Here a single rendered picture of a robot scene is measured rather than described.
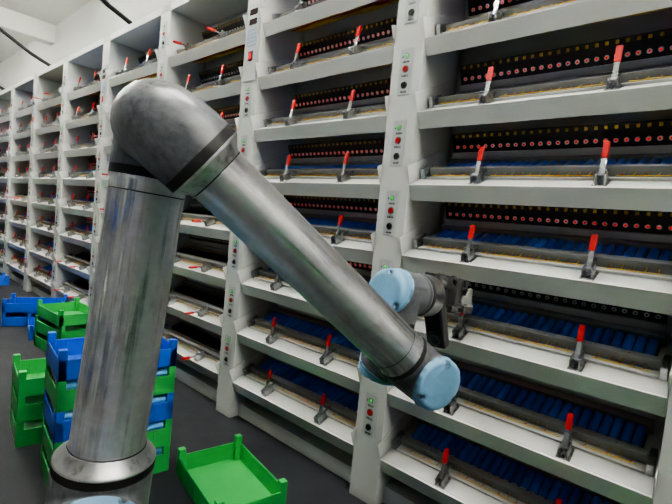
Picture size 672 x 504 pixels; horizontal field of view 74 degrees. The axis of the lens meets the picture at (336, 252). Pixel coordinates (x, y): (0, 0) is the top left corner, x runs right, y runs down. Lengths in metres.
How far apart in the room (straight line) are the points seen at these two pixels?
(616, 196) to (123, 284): 0.90
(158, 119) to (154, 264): 0.23
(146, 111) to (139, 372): 0.38
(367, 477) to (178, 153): 1.09
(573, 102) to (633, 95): 0.11
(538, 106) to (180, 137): 0.79
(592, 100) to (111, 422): 1.05
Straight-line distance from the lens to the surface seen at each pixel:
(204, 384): 2.06
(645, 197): 1.03
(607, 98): 1.08
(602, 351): 1.11
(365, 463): 1.41
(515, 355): 1.10
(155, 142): 0.58
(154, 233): 0.71
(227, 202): 0.59
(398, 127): 1.26
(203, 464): 1.57
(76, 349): 1.55
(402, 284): 0.84
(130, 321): 0.72
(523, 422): 1.20
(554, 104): 1.11
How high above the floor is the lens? 0.78
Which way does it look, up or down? 4 degrees down
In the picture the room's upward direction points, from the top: 5 degrees clockwise
